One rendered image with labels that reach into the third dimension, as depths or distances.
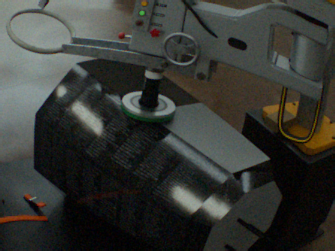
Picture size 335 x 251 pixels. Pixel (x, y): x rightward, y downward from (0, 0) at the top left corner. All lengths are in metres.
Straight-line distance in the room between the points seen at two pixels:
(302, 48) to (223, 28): 0.37
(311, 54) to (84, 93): 1.22
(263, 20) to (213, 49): 0.29
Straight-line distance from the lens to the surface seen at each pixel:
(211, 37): 2.49
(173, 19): 2.49
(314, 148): 3.07
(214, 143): 2.67
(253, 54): 2.47
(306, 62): 2.45
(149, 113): 2.68
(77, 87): 3.11
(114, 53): 2.67
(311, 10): 2.35
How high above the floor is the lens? 2.08
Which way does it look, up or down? 27 degrees down
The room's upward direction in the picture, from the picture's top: 11 degrees clockwise
